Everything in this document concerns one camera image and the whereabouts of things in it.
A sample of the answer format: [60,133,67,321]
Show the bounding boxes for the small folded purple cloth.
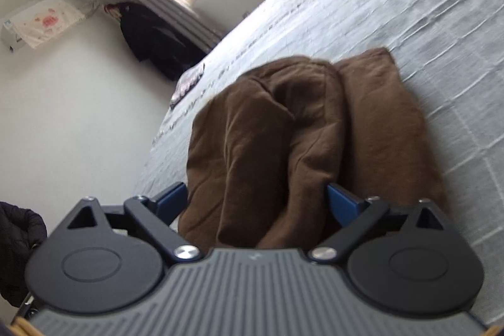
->
[170,64,206,109]

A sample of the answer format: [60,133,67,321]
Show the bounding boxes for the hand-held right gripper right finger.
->
[308,182,450,264]

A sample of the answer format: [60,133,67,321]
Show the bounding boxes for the dark hanging clothes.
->
[104,2,210,82]

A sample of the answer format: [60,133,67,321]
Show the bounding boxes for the air conditioner with floral cover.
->
[0,0,89,53]

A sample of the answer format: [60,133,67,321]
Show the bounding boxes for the bed with grey checked sheet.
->
[134,0,504,326]

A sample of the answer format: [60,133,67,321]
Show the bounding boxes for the brown coat with fleece collar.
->
[177,47,450,251]

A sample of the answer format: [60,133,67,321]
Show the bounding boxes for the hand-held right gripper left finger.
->
[66,182,201,263]

